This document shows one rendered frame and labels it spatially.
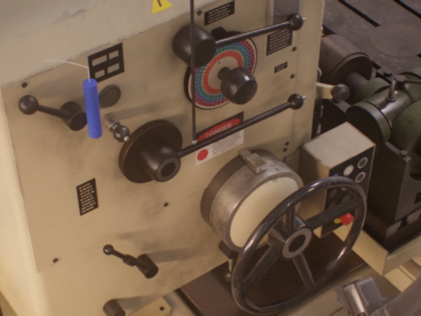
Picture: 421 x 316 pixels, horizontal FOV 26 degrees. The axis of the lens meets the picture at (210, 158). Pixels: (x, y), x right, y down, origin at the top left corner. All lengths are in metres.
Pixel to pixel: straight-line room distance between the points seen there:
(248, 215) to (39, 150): 0.54
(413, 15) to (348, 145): 1.16
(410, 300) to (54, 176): 0.70
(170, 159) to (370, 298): 0.47
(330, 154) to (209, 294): 0.80
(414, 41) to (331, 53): 0.64
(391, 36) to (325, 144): 1.03
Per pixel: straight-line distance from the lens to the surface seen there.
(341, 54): 2.59
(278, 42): 1.96
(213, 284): 2.86
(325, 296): 2.92
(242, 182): 2.04
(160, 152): 1.84
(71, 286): 2.05
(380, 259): 2.58
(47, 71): 1.65
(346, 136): 2.26
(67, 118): 1.68
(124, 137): 1.73
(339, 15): 3.28
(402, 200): 2.51
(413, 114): 2.44
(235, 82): 1.82
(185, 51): 1.74
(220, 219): 2.07
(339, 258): 2.20
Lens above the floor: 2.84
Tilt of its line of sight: 43 degrees down
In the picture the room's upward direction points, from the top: straight up
